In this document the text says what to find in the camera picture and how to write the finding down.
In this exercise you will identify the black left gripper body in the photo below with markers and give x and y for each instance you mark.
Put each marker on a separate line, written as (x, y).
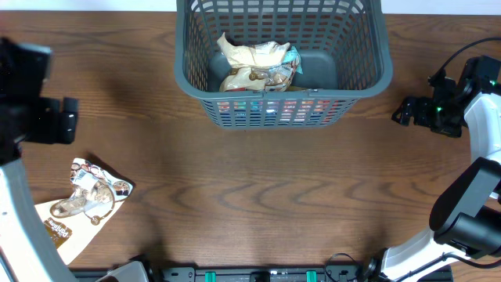
(36, 122)

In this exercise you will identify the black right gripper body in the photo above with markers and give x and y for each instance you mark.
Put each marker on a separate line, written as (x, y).
(441, 117)

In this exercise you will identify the colourful tissue pack box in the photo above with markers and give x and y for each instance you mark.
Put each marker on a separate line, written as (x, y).
(277, 112)

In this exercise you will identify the tan snack pouch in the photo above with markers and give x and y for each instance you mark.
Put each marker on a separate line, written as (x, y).
(264, 55)
(276, 79)
(73, 222)

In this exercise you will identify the light teal tissue packet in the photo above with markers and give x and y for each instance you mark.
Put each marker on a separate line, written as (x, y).
(293, 57)

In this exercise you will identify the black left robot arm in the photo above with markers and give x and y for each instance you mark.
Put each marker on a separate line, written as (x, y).
(39, 241)

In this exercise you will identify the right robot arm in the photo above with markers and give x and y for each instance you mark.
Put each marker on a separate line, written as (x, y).
(461, 227)

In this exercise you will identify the grey plastic basket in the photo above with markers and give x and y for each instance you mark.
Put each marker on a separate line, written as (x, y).
(343, 46)

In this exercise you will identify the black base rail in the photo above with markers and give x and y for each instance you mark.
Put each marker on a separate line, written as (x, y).
(343, 272)

